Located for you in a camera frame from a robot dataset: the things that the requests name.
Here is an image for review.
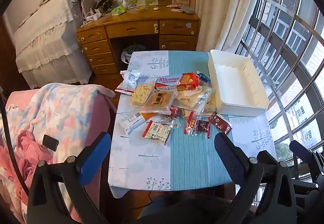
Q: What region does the zip bag of yellow wafers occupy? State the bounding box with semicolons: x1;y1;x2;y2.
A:
172;85;215;115

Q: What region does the white charger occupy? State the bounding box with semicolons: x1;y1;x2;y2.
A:
85;11;102;22

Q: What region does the white long snack packet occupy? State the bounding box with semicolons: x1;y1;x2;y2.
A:
119;112;152;134

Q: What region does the white crinkled snack packet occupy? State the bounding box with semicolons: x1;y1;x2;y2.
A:
115;70;142;94

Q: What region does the black cable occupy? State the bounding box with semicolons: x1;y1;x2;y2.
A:
0;102;29;195

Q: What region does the plastic bag under desk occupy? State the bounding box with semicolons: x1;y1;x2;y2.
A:
121;44;146;64

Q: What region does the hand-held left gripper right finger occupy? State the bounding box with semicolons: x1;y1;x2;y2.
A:
214;132;298;224

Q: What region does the dark floral pouch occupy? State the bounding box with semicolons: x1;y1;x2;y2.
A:
95;0;117;15

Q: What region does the pink patterned blanket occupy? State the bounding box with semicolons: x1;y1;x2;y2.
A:
0;83;115;224

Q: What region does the clear packet with red strips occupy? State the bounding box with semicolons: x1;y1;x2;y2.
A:
184;112;199;136

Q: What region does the window with metal grille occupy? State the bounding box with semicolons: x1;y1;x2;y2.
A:
235;0;324;189

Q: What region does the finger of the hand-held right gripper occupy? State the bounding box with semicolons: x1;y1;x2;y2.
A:
289;140;320;164

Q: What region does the black phone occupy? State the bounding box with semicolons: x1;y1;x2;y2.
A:
42;134;59;152

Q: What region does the white square snack packet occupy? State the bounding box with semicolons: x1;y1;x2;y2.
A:
142;120;173;146

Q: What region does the dark brown snack packet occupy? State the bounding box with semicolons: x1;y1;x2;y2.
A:
194;120;212;138

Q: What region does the blue candy wrapper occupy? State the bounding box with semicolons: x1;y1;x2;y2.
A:
197;71;211;83

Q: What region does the red and blue cookie box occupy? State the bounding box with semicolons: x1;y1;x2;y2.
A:
154;73;200;91

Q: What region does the clear pastry packet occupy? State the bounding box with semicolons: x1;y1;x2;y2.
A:
143;88;178;114

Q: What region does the wooden desk with drawers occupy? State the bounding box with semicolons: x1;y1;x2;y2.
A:
77;7;200;80

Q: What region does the dark red snack packet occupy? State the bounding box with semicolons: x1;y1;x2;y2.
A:
210;115;233;135

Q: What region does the white plastic bin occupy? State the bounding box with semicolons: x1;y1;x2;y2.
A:
208;49;269;116

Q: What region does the red wrapped candy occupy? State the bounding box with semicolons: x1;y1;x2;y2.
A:
164;107;181;121

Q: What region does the green tissue pack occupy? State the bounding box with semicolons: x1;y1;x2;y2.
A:
111;6;128;16

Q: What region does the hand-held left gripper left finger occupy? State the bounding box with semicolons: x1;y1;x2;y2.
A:
27;132;112;224

